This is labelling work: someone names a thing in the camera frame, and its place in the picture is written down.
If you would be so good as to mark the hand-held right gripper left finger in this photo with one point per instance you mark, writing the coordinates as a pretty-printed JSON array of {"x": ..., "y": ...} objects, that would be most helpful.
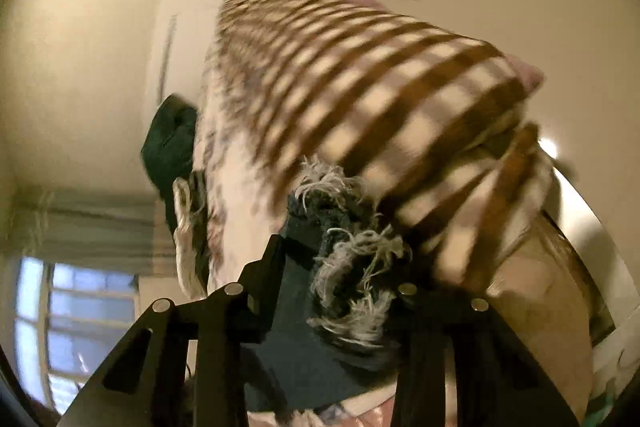
[{"x": 262, "y": 278}]

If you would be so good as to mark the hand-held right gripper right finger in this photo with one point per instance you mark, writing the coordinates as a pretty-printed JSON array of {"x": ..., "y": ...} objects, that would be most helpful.
[{"x": 434, "y": 310}]

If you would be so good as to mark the dark pants with frayed hems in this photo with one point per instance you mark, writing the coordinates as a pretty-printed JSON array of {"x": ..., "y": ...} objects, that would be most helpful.
[{"x": 300, "y": 357}]

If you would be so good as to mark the floral bed sheet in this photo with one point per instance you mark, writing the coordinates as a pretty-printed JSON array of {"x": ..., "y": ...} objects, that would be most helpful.
[{"x": 330, "y": 414}]

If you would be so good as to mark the grey curtain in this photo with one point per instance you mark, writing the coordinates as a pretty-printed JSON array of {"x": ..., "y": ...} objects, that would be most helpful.
[{"x": 90, "y": 222}]

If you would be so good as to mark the window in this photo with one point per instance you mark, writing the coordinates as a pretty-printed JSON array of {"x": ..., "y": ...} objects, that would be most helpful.
[{"x": 75, "y": 307}]

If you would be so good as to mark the brown checkered blanket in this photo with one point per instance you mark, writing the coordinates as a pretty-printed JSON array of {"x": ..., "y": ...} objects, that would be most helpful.
[{"x": 380, "y": 97}]

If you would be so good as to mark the white air conditioner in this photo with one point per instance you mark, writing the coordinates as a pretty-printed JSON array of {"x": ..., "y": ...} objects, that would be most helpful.
[{"x": 172, "y": 42}]

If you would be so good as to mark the tan bed frame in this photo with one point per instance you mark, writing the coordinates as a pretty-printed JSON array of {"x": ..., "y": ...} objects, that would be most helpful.
[{"x": 542, "y": 307}]

